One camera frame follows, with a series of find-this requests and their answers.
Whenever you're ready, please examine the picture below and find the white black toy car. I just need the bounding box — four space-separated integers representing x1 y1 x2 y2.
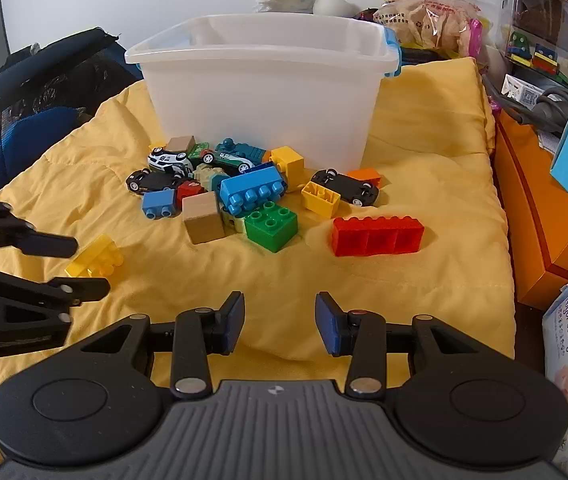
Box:
147 148 194 178

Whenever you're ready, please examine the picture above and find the red green toy car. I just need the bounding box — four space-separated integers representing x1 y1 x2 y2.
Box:
188 144 255 176

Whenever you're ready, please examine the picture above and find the yellow transparent brick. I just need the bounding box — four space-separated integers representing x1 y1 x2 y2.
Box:
65 234 124 278

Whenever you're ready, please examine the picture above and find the red long brick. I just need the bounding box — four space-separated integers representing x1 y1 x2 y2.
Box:
331 216 425 257

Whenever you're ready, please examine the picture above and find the yellow cloth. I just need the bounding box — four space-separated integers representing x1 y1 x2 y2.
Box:
0 58 516 380

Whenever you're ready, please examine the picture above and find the brown cardboard cube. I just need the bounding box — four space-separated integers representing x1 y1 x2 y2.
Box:
182 192 225 245

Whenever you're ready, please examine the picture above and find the dark blue bag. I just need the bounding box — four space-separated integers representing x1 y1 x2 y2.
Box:
0 27 142 188

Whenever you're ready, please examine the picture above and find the green brick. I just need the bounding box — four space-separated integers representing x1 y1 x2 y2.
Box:
244 202 298 252

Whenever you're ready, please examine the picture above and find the small blue brick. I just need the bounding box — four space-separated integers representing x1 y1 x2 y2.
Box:
142 188 177 220

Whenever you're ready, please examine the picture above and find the yellow open brick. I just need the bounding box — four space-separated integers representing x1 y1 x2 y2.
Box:
301 181 341 219

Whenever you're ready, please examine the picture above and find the black sports toy car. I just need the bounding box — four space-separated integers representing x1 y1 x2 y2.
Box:
126 168 185 195

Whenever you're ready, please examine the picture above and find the large blue brick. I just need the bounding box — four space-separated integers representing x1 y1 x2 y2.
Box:
219 162 287 217

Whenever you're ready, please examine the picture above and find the beige toy train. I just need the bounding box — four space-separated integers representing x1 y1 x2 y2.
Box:
194 164 229 192

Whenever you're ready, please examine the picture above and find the orange brick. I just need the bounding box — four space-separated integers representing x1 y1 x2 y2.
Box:
347 168 383 188

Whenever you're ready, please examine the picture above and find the teal toy train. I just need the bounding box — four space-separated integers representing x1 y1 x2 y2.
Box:
215 138 267 165

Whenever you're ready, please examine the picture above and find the small brown block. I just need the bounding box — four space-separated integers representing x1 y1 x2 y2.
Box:
165 136 196 154

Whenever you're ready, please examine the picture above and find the orange box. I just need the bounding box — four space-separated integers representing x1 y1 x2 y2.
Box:
494 110 568 311

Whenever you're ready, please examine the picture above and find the white plastic storage bin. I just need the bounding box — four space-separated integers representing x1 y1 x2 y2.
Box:
124 13 402 171

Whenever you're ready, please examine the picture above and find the snack bag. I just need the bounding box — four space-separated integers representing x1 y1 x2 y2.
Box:
373 0 490 58

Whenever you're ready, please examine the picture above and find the clear toy box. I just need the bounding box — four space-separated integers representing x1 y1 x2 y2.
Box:
496 0 568 78

